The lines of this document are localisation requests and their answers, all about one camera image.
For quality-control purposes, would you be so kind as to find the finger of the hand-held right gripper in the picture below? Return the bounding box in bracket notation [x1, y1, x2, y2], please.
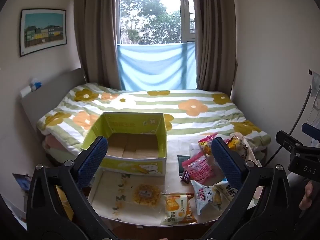
[276, 130, 304, 155]
[301, 123, 320, 142]

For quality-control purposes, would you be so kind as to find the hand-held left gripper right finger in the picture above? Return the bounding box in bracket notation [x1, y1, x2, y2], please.
[210, 137, 294, 232]

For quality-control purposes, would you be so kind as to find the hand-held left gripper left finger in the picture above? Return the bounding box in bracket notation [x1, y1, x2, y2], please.
[26, 135, 110, 232]

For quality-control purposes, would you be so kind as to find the yellow and white snack bag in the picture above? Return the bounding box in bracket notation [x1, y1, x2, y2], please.
[225, 132, 248, 158]

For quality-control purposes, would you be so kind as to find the pink striped snack packet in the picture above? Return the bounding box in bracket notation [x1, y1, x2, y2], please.
[182, 151, 217, 188]

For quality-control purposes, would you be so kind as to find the green and white cardboard box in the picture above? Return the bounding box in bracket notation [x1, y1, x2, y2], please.
[80, 112, 167, 177]

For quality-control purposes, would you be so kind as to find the white red-lettered snack packet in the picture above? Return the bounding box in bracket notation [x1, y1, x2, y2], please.
[191, 180, 223, 215]

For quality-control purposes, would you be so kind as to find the dark brown small snack packet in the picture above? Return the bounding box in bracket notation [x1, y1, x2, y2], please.
[180, 170, 193, 184]

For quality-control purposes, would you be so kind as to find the dark green snack packet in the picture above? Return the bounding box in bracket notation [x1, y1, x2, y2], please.
[176, 155, 187, 174]

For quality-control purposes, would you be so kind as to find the orange and white snack packet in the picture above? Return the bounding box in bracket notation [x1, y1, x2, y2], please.
[160, 192, 198, 227]

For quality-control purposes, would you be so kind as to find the person's right hand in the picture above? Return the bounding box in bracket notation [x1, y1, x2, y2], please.
[299, 180, 320, 217]

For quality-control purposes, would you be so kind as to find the white and yellow snack packet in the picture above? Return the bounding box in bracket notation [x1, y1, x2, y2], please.
[215, 180, 238, 203]

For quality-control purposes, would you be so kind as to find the pale green bed sheet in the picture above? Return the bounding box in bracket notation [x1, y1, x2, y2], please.
[42, 142, 83, 163]

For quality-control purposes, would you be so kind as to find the hanging pale cloth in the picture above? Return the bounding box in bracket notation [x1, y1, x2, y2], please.
[310, 71, 320, 125]

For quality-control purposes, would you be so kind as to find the pink bedding layer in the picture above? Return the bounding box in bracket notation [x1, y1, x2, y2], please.
[42, 134, 80, 155]

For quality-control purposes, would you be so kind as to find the yellow paper bag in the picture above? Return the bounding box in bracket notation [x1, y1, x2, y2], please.
[55, 185, 74, 220]

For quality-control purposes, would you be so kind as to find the round yellow snack packet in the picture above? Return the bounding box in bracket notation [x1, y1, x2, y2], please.
[132, 184, 162, 207]

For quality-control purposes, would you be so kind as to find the floral striped blanket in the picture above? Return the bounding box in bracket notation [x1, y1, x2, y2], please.
[36, 82, 272, 155]

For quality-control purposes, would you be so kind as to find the magazine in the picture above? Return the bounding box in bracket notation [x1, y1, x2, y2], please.
[12, 173, 32, 193]

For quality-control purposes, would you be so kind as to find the grey bed headboard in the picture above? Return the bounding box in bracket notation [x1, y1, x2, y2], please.
[20, 68, 87, 140]

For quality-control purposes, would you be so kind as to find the light blue cloth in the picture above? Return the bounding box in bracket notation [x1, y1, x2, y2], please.
[117, 42, 197, 92]

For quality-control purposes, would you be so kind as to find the brown curtain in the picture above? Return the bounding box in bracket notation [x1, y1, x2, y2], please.
[72, 0, 123, 90]
[191, 0, 238, 98]

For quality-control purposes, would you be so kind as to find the framed house picture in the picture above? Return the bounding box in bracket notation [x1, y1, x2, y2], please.
[19, 9, 67, 57]

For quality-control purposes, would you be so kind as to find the window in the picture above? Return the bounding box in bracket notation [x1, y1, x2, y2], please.
[119, 0, 196, 46]

